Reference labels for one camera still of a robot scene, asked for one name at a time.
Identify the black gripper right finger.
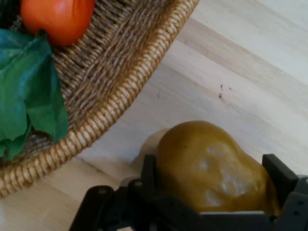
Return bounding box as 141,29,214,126
261,153,308,231

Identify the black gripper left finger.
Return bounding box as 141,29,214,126
69,154,202,231

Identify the brown toy potato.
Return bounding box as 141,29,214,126
155,120,282,216

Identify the woven wicker basket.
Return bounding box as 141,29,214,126
0,0,200,198

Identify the bamboo cutting board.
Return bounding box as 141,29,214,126
0,0,308,231

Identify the green toy leafy vegetable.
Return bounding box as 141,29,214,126
0,28,70,161

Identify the red toy bell pepper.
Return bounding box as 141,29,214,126
20,0,96,47

